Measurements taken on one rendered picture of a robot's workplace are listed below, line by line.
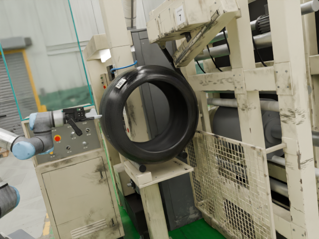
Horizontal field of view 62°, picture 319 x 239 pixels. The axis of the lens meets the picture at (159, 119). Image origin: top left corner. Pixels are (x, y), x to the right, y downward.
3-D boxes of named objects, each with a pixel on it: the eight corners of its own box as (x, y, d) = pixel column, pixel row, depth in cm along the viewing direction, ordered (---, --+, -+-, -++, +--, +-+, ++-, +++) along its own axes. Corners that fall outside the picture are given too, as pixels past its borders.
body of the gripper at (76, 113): (85, 106, 147) (61, 109, 143) (87, 122, 148) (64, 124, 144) (83, 105, 154) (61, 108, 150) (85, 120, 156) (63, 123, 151)
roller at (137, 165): (126, 151, 190) (132, 152, 191) (124, 158, 190) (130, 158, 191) (140, 164, 157) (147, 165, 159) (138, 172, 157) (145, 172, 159)
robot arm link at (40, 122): (31, 130, 147) (28, 112, 145) (55, 127, 151) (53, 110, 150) (30, 133, 138) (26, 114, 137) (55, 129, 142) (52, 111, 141)
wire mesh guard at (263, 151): (194, 206, 221) (180, 125, 208) (196, 205, 221) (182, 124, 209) (278, 277, 137) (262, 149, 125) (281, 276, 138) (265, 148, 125)
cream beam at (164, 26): (148, 44, 188) (144, 23, 185) (180, 39, 196) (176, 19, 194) (187, 25, 132) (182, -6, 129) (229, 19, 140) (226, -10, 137)
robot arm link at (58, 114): (55, 128, 142) (55, 125, 151) (64, 126, 144) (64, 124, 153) (52, 111, 141) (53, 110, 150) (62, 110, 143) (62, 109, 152)
